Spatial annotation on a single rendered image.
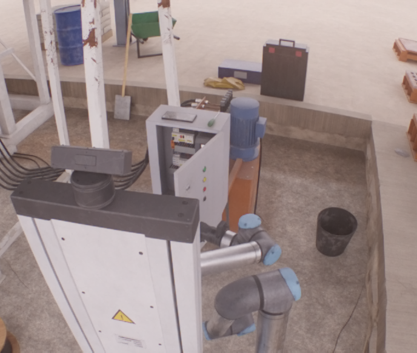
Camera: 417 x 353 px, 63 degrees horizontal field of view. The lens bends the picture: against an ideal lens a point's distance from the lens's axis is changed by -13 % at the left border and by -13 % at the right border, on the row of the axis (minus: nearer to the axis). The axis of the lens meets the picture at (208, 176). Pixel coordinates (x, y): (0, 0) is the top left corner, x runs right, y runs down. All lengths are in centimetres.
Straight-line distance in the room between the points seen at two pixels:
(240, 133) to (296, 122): 168
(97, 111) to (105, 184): 113
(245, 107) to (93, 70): 128
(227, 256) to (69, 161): 89
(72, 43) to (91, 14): 437
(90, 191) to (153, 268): 18
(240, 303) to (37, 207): 70
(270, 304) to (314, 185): 261
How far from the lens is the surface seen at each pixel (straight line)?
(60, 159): 61
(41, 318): 278
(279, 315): 124
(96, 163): 58
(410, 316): 244
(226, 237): 167
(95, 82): 167
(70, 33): 596
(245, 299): 115
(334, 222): 314
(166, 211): 59
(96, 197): 60
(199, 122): 195
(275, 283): 117
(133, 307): 81
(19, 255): 327
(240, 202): 279
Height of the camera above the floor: 217
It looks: 36 degrees down
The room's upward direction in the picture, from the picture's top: straight up
